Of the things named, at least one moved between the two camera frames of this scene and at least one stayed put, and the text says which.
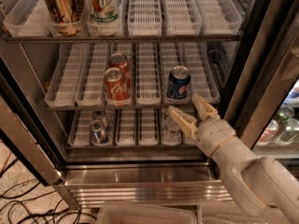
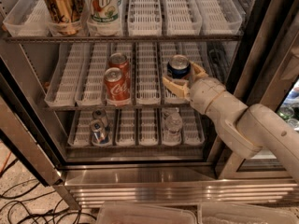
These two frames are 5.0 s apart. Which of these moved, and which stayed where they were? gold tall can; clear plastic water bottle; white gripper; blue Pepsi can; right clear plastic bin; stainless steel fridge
Moved: blue Pepsi can; white gripper
Stayed: clear plastic water bottle; stainless steel fridge; right clear plastic bin; gold tall can
